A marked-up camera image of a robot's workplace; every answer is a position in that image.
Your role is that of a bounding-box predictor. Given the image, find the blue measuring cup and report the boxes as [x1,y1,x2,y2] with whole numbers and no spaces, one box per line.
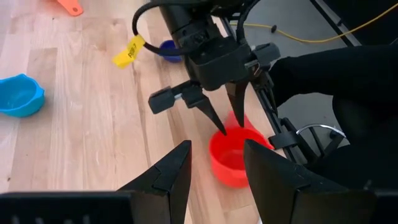
[0,73,46,118]

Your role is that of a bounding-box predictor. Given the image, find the yellow cable tag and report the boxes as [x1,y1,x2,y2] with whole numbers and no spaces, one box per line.
[112,34,146,70]

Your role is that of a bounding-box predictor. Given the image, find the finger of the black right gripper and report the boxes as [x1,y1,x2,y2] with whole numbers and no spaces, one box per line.
[148,80,228,136]
[224,42,281,128]

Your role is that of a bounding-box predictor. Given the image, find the orange measuring cup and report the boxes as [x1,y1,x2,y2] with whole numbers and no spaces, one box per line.
[57,0,84,17]

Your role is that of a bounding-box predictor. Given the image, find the chrome chair base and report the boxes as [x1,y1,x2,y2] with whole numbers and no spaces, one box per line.
[295,123,348,156]

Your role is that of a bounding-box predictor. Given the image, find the thin yellow cable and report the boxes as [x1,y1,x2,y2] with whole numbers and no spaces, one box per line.
[229,2,398,44]

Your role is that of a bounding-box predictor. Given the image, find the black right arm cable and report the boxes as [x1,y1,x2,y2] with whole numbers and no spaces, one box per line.
[132,0,200,57]

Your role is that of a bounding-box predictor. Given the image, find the red measuring cup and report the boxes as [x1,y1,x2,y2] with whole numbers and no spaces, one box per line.
[208,111,274,189]

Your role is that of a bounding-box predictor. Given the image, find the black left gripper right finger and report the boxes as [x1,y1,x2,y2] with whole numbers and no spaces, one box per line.
[244,139,348,224]

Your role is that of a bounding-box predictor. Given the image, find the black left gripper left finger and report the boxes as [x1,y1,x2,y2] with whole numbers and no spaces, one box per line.
[118,139,193,224]

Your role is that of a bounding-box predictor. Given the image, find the person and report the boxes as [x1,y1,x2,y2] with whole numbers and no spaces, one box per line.
[269,43,398,192]

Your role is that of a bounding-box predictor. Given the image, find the dark indigo measuring cup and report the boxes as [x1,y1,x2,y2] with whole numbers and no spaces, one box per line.
[158,39,183,63]

